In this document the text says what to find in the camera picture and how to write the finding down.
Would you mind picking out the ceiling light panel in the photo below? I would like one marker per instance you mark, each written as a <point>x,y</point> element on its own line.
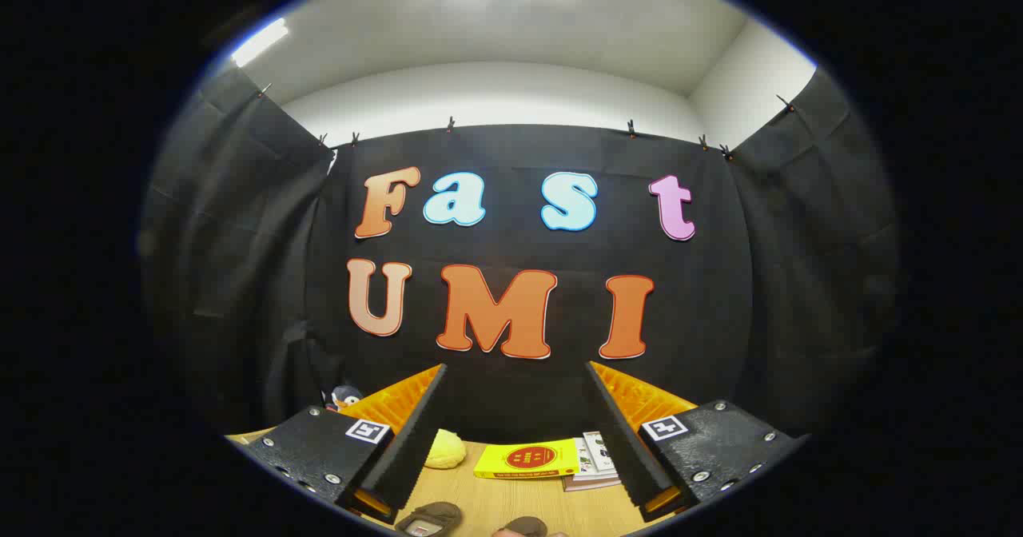
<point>260,41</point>

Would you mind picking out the brown fuzzy shoe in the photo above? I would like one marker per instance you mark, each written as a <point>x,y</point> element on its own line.
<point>526,527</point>
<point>431,515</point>

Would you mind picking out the penguin plush toy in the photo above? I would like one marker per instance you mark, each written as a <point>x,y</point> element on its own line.
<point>345,397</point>

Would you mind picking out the row of black clips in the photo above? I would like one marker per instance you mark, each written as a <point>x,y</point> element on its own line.
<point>451,125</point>

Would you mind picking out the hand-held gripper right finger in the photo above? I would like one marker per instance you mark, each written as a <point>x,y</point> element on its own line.
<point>619,433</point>

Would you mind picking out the brown-spined book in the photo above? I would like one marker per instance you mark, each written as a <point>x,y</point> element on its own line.
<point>591,483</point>

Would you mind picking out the yellow round plush cushion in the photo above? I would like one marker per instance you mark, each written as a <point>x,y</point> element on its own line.
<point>446,449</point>

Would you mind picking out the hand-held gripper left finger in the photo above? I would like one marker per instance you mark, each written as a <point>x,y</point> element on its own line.
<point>411,441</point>

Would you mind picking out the yellow book with red circle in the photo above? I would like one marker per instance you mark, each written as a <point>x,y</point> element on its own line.
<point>527,459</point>

